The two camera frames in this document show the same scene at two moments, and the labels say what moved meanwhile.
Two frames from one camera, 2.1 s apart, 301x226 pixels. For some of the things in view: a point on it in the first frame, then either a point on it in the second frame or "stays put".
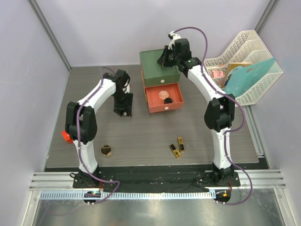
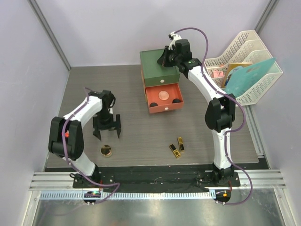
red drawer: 155,104 stays put
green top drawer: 162,80 stays put
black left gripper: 119,108 -> 98,126
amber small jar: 168,100 -> 176,100
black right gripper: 162,60 stays put
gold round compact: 106,151 stays put
